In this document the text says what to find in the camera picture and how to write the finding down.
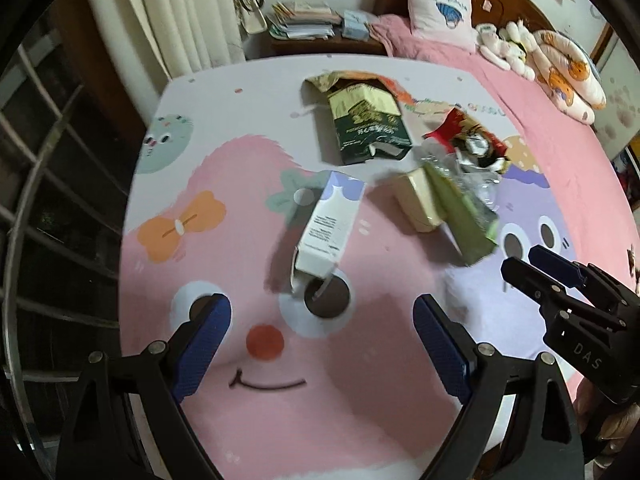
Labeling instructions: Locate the green chocolate box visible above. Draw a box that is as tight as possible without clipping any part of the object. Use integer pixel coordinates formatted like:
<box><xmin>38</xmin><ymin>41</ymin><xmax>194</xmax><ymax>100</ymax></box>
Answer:
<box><xmin>327</xmin><ymin>85</ymin><xmax>413</xmax><ymax>166</ymax></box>

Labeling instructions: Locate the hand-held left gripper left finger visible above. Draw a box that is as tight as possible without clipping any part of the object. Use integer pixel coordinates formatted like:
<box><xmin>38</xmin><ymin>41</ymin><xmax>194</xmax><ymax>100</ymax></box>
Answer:
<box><xmin>57</xmin><ymin>294</ymin><xmax>232</xmax><ymax>480</ymax></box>

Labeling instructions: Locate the white yellow plush toy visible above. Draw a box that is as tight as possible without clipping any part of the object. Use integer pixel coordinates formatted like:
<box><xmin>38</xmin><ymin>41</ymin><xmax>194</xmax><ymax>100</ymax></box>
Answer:
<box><xmin>500</xmin><ymin>19</ymin><xmax>538</xmax><ymax>61</ymax></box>

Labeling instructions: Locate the person's right hand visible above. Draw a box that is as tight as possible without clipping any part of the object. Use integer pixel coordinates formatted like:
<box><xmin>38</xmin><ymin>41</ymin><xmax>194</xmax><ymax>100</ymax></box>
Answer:
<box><xmin>572</xmin><ymin>385</ymin><xmax>640</xmax><ymax>466</ymax></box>

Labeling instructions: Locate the pink blanket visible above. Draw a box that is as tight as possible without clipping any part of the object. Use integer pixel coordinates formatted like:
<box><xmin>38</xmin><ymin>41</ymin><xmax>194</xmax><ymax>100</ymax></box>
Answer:
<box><xmin>370</xmin><ymin>14</ymin><xmax>640</xmax><ymax>281</ymax></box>

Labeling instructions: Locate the pink printed pillow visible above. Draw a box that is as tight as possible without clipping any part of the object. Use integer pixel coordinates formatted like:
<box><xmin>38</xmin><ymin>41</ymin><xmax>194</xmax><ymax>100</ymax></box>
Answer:
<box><xmin>404</xmin><ymin>0</ymin><xmax>476</xmax><ymax>53</ymax></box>

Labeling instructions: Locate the blue tissue pack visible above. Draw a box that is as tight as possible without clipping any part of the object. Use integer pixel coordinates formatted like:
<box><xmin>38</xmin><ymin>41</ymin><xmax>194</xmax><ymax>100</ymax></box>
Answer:
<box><xmin>341</xmin><ymin>9</ymin><xmax>381</xmax><ymax>42</ymax></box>

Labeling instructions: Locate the cream curtain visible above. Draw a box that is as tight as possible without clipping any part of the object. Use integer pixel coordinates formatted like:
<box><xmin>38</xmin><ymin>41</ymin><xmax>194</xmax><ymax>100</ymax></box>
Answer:
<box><xmin>82</xmin><ymin>0</ymin><xmax>248</xmax><ymax>83</ymax></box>

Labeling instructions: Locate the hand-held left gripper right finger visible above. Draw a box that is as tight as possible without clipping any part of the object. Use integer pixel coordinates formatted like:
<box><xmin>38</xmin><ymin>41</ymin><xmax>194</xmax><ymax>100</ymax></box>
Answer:
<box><xmin>412</xmin><ymin>294</ymin><xmax>586</xmax><ymax>480</ymax></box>

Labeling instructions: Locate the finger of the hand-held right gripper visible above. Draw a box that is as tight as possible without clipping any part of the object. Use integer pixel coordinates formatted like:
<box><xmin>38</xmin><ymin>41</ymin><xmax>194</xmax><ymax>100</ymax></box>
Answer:
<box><xmin>529</xmin><ymin>245</ymin><xmax>591</xmax><ymax>287</ymax></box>
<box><xmin>501</xmin><ymin>256</ymin><xmax>566</xmax><ymax>306</ymax></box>

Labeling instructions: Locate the beige small box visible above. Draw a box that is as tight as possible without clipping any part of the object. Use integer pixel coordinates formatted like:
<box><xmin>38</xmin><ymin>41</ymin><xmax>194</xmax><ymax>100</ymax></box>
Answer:
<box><xmin>392</xmin><ymin>167</ymin><xmax>446</xmax><ymax>233</ymax></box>

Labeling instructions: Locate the cartoon print tablecloth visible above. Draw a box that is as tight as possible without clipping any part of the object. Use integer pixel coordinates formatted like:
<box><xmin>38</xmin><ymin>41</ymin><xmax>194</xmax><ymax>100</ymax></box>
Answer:
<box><xmin>117</xmin><ymin>54</ymin><xmax>640</xmax><ymax>480</ymax></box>

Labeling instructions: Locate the bear print folded quilt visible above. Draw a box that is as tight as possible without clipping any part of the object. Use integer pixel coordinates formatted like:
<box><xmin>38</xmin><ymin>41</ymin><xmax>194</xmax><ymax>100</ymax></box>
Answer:
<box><xmin>531</xmin><ymin>29</ymin><xmax>608</xmax><ymax>126</ymax></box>

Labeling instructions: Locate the red snack packet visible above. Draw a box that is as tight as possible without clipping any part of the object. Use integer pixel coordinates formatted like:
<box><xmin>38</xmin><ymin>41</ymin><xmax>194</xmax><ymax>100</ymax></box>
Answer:
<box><xmin>422</xmin><ymin>107</ymin><xmax>511</xmax><ymax>173</ymax></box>

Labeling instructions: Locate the green foil wrapper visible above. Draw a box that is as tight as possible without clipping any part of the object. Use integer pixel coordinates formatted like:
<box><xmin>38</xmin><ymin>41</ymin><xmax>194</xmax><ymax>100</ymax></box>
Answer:
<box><xmin>425</xmin><ymin>162</ymin><xmax>498</xmax><ymax>267</ymax></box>

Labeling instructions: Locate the stack of books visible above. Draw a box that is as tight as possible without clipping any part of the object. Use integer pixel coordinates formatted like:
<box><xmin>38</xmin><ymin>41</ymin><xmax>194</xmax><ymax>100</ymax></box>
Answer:
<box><xmin>267</xmin><ymin>1</ymin><xmax>343</xmax><ymax>41</ymax></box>

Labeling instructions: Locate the white purple carton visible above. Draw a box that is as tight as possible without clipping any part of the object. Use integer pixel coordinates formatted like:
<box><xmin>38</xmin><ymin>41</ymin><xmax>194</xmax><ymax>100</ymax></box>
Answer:
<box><xmin>290</xmin><ymin>170</ymin><xmax>367</xmax><ymax>293</ymax></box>

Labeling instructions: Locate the wooden nightstand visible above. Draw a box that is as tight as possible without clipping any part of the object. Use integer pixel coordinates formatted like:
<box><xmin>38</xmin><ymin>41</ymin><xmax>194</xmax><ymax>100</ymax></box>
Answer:
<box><xmin>245</xmin><ymin>35</ymin><xmax>388</xmax><ymax>61</ymax></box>

